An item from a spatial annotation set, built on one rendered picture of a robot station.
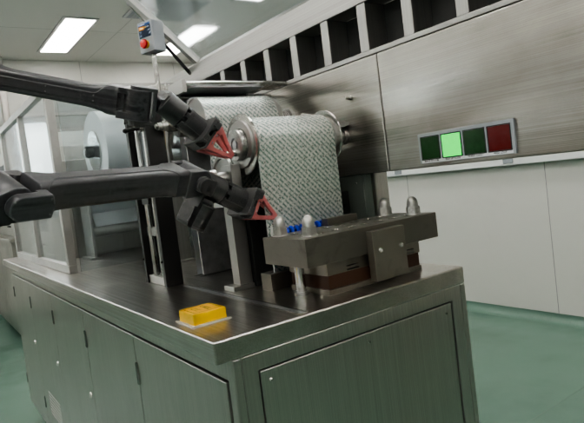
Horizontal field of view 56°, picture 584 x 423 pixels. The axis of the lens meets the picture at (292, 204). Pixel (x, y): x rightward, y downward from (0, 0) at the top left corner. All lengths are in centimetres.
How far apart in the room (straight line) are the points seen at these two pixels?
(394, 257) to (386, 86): 44
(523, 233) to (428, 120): 274
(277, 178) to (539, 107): 58
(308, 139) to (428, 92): 31
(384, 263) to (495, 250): 295
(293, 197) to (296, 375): 46
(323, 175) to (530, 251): 275
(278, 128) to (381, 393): 64
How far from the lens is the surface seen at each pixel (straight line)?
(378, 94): 143
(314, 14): 164
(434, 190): 439
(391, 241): 123
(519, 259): 405
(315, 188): 137
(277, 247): 119
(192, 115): 125
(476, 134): 123
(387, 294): 117
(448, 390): 137
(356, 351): 114
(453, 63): 128
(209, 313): 108
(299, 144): 135
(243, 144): 129
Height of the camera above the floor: 116
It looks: 3 degrees down
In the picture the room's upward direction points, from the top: 7 degrees counter-clockwise
